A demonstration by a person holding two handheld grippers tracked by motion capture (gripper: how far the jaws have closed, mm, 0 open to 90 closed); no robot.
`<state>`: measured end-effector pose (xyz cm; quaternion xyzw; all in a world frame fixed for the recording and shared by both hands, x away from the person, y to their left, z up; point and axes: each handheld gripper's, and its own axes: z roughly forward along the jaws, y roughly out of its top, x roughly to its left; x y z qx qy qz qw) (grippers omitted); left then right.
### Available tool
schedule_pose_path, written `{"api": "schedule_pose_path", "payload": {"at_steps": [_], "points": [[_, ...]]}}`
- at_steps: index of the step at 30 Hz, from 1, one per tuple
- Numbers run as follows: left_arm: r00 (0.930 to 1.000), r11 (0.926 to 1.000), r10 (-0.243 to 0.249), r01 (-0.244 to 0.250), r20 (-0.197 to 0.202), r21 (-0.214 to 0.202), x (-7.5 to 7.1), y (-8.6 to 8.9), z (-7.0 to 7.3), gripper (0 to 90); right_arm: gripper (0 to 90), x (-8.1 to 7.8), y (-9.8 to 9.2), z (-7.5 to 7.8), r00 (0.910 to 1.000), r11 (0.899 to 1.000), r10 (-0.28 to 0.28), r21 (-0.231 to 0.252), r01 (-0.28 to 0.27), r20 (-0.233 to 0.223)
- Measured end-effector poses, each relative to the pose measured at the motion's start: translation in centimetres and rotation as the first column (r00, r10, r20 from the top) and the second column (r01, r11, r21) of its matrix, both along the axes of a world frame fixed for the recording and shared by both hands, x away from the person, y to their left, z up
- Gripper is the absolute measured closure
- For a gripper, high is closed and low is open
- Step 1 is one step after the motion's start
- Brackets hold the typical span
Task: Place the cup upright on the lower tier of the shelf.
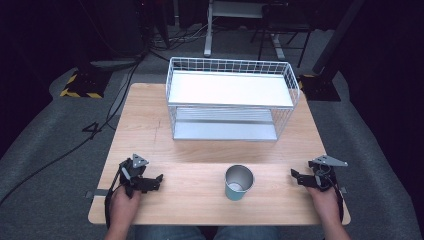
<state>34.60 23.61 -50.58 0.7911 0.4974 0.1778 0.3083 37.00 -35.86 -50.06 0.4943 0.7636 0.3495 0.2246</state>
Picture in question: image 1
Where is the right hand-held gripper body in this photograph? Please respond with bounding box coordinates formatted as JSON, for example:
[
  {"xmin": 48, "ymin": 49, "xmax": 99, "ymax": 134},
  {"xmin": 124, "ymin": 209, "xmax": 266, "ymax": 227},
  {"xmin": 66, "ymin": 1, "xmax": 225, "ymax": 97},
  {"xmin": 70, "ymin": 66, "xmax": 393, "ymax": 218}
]
[{"xmin": 307, "ymin": 154, "xmax": 349, "ymax": 193}]

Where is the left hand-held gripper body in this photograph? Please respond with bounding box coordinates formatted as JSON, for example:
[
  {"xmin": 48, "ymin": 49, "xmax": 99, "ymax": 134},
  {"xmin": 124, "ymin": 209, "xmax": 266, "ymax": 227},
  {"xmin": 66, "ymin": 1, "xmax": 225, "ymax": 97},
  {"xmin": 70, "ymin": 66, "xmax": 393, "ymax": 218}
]
[{"xmin": 118, "ymin": 153, "xmax": 150, "ymax": 198}]

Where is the blue metal cup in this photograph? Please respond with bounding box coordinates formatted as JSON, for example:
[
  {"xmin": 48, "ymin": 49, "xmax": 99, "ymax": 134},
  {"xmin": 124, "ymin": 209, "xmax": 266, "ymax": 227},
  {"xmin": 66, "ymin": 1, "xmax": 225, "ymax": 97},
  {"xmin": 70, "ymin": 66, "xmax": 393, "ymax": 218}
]
[{"xmin": 223, "ymin": 164, "xmax": 255, "ymax": 202}]

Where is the white wire shelf rack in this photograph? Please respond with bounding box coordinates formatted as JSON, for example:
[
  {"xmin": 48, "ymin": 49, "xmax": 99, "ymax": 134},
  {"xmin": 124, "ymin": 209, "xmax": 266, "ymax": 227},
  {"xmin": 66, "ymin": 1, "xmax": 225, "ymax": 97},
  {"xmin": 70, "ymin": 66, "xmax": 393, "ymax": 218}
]
[{"xmin": 165, "ymin": 56, "xmax": 301, "ymax": 142}]

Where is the person's right hand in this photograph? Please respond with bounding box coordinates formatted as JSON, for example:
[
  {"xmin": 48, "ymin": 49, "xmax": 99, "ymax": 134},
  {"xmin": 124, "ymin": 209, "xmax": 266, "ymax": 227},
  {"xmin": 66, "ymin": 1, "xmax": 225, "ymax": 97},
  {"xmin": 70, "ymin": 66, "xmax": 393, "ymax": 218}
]
[{"xmin": 305, "ymin": 185, "xmax": 343, "ymax": 229}]

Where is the person's left hand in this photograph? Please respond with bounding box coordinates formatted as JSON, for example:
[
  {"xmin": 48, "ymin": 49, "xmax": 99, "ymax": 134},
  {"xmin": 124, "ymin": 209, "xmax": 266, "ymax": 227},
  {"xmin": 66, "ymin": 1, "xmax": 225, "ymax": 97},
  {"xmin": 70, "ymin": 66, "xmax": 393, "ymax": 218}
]
[{"xmin": 108, "ymin": 185, "xmax": 143, "ymax": 232}]

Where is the person's left leg in jeans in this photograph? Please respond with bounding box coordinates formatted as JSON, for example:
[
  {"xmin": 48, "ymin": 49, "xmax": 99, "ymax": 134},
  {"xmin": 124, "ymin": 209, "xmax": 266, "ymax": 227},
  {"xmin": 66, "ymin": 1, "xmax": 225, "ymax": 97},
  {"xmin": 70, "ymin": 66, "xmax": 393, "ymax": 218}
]
[{"xmin": 134, "ymin": 225, "xmax": 207, "ymax": 240}]

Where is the person's leg in jeans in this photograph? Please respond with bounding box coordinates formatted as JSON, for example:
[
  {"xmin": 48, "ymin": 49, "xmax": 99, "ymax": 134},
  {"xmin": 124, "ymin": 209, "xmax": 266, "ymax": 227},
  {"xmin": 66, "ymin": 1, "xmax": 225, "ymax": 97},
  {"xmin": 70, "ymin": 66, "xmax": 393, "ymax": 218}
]
[
  {"xmin": 217, "ymin": 225, "xmax": 282, "ymax": 240},
  {"xmin": 134, "ymin": 225, "xmax": 207, "ymax": 240}
]

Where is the person's right leg in jeans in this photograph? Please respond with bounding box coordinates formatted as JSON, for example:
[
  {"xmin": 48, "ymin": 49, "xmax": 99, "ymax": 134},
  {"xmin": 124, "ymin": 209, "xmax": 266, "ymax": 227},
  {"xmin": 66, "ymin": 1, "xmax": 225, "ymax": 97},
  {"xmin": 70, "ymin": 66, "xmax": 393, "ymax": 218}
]
[{"xmin": 217, "ymin": 225, "xmax": 282, "ymax": 240}]

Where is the white desk with leg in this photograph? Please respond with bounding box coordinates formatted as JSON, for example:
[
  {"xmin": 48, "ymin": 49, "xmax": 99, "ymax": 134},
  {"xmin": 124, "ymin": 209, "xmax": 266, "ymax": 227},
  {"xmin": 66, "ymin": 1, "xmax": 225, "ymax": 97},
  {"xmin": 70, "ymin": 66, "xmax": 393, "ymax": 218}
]
[{"xmin": 203, "ymin": 0, "xmax": 286, "ymax": 62}]

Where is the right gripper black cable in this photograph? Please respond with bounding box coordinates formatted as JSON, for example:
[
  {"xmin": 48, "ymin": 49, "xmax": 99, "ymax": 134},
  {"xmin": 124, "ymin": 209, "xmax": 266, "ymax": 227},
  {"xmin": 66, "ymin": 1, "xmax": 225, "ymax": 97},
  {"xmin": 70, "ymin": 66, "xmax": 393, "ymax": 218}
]
[{"xmin": 328, "ymin": 175, "xmax": 345, "ymax": 224}]

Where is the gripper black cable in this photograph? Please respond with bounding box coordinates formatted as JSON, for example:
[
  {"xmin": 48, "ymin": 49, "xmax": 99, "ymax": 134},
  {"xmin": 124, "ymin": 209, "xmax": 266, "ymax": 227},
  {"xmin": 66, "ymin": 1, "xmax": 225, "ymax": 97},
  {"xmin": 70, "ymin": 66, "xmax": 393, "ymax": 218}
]
[
  {"xmin": 104, "ymin": 163, "xmax": 123, "ymax": 230},
  {"xmin": 328, "ymin": 175, "xmax": 345, "ymax": 224}
]

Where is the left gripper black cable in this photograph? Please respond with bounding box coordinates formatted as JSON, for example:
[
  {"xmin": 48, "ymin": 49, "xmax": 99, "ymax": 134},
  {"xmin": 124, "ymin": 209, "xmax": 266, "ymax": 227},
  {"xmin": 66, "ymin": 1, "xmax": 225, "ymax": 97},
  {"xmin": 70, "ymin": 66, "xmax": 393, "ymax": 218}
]
[{"xmin": 104, "ymin": 163, "xmax": 123, "ymax": 230}]

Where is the long black floor cable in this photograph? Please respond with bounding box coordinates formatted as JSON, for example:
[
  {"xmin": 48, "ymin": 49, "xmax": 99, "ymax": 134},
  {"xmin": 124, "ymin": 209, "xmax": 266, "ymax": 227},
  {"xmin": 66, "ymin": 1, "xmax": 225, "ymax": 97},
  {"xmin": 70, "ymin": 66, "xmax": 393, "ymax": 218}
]
[{"xmin": 0, "ymin": 58, "xmax": 143, "ymax": 206}]

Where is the black yellow striped base plate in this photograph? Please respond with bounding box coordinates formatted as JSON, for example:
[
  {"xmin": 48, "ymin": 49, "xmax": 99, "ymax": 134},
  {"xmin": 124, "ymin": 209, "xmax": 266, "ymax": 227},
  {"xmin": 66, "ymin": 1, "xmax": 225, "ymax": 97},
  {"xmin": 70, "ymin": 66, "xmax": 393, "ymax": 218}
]
[
  {"xmin": 59, "ymin": 69, "xmax": 113, "ymax": 100},
  {"xmin": 297, "ymin": 73, "xmax": 342, "ymax": 102}
]

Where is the dark slanted metal post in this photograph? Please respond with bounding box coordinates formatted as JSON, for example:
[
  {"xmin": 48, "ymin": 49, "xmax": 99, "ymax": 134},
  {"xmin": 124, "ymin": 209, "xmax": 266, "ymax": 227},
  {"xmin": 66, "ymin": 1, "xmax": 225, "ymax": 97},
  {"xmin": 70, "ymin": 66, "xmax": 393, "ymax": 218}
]
[{"xmin": 311, "ymin": 0, "xmax": 367, "ymax": 75}]

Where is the bundle of floor cables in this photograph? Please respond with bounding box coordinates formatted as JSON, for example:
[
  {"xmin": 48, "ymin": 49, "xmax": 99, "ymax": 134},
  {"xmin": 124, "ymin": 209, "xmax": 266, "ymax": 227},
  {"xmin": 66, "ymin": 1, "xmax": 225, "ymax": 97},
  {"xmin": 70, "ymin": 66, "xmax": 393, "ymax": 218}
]
[{"xmin": 146, "ymin": 16, "xmax": 214, "ymax": 63}]

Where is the black metal stand frame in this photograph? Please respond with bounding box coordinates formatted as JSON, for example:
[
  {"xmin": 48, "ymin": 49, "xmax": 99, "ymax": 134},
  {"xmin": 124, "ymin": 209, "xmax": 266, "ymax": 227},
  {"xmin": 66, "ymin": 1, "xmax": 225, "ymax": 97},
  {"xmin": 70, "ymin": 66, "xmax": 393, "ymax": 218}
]
[{"xmin": 249, "ymin": 2, "xmax": 315, "ymax": 69}]

